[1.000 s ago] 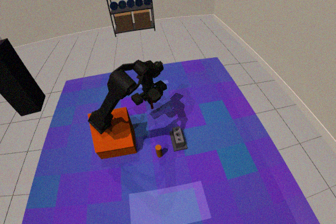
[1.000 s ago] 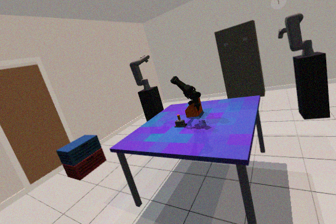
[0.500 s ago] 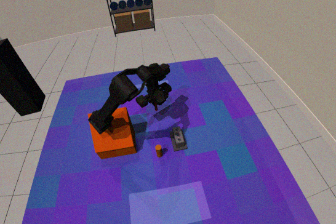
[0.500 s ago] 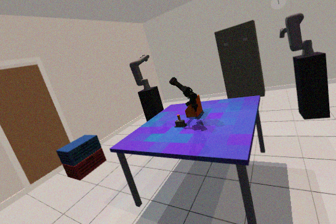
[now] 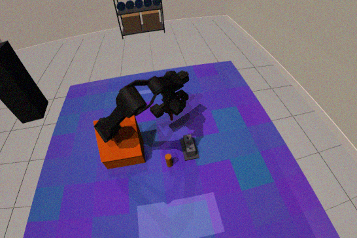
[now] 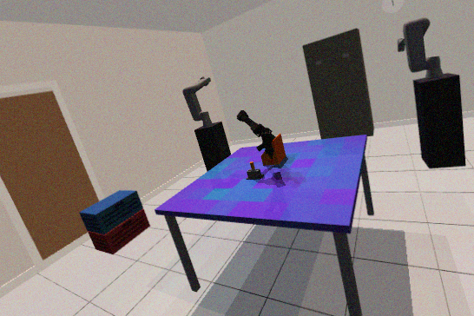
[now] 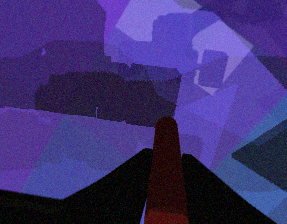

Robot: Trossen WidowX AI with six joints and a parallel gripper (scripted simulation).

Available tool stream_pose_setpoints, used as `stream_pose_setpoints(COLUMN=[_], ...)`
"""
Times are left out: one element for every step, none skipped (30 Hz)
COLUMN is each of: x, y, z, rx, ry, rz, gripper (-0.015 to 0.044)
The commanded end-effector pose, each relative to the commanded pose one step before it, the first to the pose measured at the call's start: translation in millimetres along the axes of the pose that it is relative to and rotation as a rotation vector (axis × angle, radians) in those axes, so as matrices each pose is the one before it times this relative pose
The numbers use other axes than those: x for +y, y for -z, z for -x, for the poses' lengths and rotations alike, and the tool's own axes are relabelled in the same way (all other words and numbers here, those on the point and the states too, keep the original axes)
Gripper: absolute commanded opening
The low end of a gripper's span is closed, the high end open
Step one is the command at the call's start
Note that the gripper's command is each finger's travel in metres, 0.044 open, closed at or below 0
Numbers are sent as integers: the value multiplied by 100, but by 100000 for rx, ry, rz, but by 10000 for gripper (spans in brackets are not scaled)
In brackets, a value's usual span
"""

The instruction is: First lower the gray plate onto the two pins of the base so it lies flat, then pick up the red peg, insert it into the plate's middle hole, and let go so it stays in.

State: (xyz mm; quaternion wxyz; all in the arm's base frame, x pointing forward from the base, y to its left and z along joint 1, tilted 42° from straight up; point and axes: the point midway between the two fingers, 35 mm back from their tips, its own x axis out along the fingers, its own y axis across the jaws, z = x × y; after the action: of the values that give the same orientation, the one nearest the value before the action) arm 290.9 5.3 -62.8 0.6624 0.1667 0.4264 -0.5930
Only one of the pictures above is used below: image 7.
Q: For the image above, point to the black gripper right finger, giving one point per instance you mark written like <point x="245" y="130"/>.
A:
<point x="212" y="201"/>

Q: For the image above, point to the dark red peg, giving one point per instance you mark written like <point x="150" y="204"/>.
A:
<point x="166" y="197"/>

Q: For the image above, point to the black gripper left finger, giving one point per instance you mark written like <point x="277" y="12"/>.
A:
<point x="117" y="198"/>

